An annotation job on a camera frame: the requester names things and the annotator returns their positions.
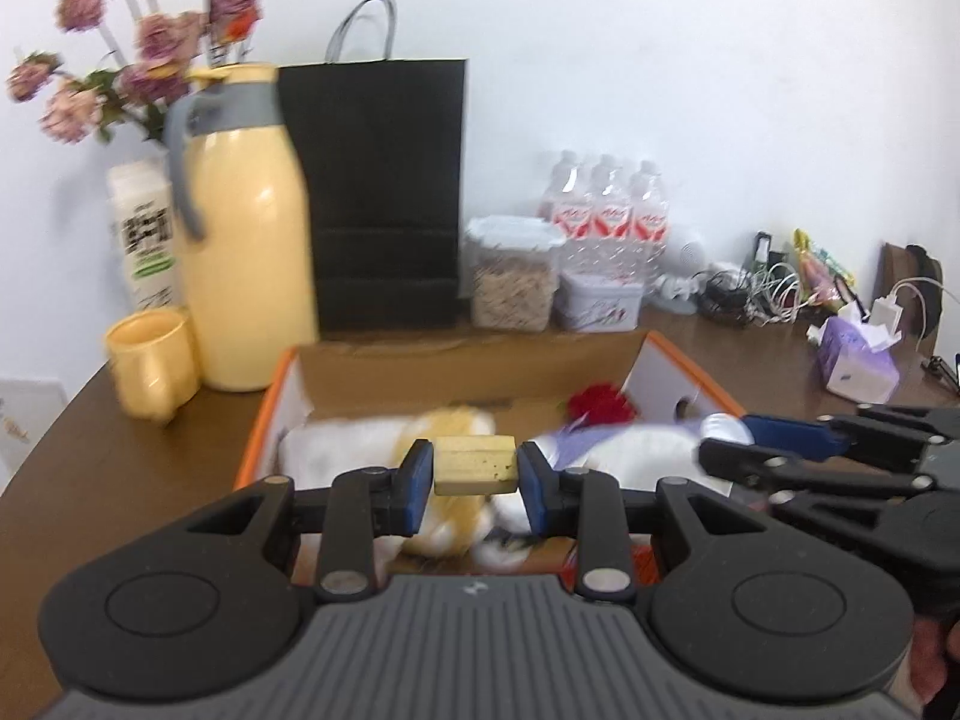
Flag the clear water bottle red label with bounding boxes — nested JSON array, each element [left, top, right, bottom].
[[585, 155, 631, 275], [626, 160, 671, 286], [538, 151, 593, 278]]

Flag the dried pink rose bouquet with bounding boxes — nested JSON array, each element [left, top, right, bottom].
[[6, 0, 263, 145]]

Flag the white printed card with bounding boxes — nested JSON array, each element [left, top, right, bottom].
[[0, 379, 65, 496]]

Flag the brown desk stand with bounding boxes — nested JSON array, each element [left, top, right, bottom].
[[877, 242, 944, 350]]

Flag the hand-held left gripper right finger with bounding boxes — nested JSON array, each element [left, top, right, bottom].
[[517, 441, 770, 601]]

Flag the black charger with cable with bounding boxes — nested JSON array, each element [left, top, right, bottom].
[[697, 262, 758, 327]]

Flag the pale printed tin box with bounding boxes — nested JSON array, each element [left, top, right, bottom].
[[559, 270, 646, 333]]

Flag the black paper bag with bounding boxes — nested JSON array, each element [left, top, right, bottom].
[[279, 0, 470, 332]]

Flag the clear container of seeds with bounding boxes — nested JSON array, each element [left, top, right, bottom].
[[463, 216, 567, 332]]

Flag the red rose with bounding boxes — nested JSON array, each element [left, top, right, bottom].
[[566, 382, 638, 425]]

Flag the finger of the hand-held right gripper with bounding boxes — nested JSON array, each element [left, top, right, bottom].
[[699, 439, 936, 501], [745, 412, 946, 466]]

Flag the red cardboard box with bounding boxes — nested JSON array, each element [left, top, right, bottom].
[[232, 330, 751, 593]]

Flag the yellow green snack packet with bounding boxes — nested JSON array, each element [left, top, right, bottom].
[[793, 229, 856, 312]]

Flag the purple tissue pack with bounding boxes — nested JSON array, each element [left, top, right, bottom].
[[816, 315, 901, 402]]

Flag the yellow thermos jug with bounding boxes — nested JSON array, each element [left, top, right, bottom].
[[165, 64, 320, 392]]

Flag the white charger with cable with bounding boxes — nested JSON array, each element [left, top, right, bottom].
[[870, 277, 938, 338]]

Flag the white milk carton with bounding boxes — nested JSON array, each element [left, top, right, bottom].
[[105, 159, 185, 312]]

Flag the white robot toy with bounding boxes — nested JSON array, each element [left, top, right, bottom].
[[652, 238, 710, 314]]

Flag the yellow rectangular block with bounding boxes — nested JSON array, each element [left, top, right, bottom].
[[433, 433, 520, 497]]

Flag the yellow mug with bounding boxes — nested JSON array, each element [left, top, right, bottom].
[[103, 307, 202, 421]]

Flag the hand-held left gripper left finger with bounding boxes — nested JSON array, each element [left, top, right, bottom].
[[184, 439, 437, 602]]

